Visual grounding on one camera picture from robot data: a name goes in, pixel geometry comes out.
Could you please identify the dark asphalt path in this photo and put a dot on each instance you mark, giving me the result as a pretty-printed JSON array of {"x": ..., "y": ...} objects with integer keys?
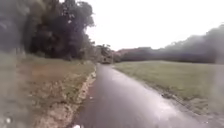
[{"x": 116, "y": 100}]

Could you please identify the green grass field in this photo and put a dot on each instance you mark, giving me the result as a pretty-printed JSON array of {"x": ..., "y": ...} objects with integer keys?
[{"x": 173, "y": 76}]

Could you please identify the dark dense wood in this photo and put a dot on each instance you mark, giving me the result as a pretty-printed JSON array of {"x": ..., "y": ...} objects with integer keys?
[{"x": 56, "y": 30}]

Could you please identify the robot's own part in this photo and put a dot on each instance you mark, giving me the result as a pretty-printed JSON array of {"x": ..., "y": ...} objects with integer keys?
[{"x": 76, "y": 126}]

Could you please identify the grass verge with bare patches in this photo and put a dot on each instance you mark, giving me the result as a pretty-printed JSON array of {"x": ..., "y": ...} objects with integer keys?
[{"x": 43, "y": 83}]

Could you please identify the distant line of trees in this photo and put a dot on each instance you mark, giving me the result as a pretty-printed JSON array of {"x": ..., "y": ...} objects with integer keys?
[{"x": 186, "y": 50}]

